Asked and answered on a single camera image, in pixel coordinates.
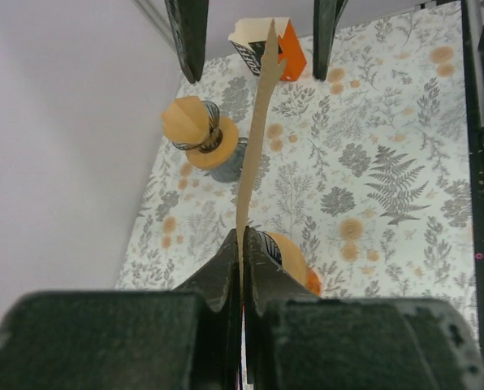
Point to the clear glass dripper cone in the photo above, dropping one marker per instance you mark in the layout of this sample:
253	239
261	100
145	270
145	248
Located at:
204	134

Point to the glass coffee server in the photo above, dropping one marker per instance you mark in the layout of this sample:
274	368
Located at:
230	170

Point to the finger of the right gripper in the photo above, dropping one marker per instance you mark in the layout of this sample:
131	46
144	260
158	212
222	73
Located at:
326	15
188	22

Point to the orange glass dripper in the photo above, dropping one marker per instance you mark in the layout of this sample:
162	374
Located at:
313	282

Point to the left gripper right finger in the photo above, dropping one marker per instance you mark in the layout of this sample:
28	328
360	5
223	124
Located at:
296	340

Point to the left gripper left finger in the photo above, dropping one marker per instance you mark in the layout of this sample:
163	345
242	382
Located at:
184	338

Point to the brown paper coffee filter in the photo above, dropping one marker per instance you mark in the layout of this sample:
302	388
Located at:
175	118

